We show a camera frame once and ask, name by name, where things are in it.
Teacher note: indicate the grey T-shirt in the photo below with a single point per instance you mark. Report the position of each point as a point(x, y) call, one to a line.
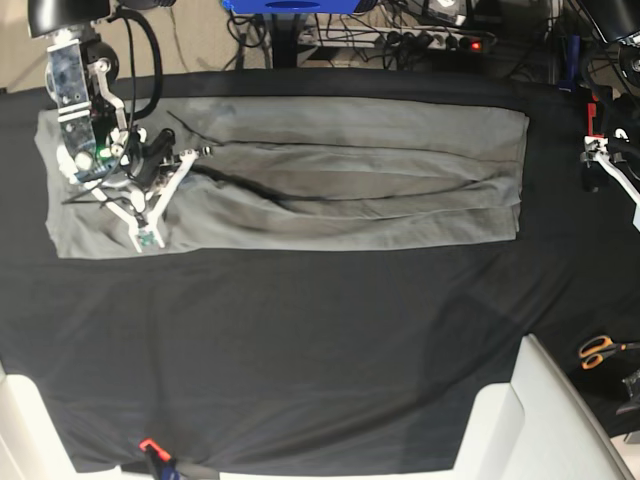
point(341, 174)

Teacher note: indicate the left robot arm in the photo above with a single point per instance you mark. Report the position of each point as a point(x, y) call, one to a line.
point(609, 69)

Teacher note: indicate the black table cloth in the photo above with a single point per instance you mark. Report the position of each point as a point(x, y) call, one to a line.
point(308, 362)

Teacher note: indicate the white chair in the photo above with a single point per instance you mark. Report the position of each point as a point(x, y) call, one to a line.
point(535, 426)
point(30, 445)

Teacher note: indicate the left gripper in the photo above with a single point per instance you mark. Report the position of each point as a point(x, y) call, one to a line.
point(607, 153)

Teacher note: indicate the white power strip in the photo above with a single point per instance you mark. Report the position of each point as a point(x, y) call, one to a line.
point(428, 37)

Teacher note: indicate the red black clamp right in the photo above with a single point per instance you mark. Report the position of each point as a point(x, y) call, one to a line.
point(595, 118)

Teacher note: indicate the black metal bracket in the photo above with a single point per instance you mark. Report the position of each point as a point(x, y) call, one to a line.
point(631, 384)

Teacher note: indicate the blue plastic stand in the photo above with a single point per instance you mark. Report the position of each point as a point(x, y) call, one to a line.
point(248, 7)

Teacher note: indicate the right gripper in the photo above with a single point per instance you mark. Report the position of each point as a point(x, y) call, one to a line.
point(151, 162)

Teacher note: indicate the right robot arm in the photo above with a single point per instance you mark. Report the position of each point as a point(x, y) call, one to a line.
point(108, 157)

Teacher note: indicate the white chair right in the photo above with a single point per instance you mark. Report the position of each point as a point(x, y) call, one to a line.
point(535, 426)

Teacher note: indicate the orange black clamp bottom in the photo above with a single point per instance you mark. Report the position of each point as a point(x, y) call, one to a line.
point(163, 466)

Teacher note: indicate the white chair left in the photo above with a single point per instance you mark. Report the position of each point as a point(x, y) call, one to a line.
point(30, 445)

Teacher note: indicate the orange handled scissors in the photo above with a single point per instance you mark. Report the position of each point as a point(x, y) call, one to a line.
point(595, 351)

